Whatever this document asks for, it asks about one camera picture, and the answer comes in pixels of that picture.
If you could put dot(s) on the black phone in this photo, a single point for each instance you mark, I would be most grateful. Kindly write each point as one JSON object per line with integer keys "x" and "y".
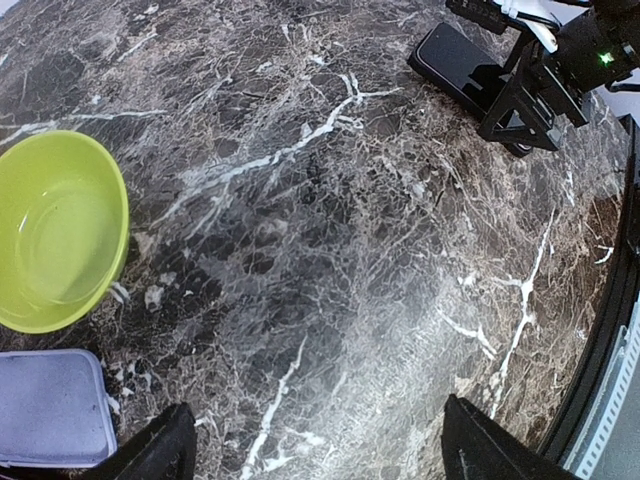
{"x": 468, "y": 75}

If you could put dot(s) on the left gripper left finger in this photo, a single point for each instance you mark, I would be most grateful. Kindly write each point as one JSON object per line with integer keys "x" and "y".
{"x": 168, "y": 442}

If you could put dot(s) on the lavender phone case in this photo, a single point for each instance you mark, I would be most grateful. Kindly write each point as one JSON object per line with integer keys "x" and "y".
{"x": 54, "y": 410}

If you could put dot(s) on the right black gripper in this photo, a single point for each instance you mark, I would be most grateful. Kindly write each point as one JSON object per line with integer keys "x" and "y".
{"x": 559, "y": 69}

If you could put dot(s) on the green plastic bowl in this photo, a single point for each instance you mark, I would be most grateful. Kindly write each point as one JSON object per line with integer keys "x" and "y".
{"x": 64, "y": 229}

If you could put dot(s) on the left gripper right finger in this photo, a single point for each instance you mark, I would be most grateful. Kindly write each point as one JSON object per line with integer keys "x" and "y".
{"x": 476, "y": 447}

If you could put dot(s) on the white slotted cable duct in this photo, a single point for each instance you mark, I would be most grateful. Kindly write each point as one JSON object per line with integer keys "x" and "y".
{"x": 608, "y": 445}

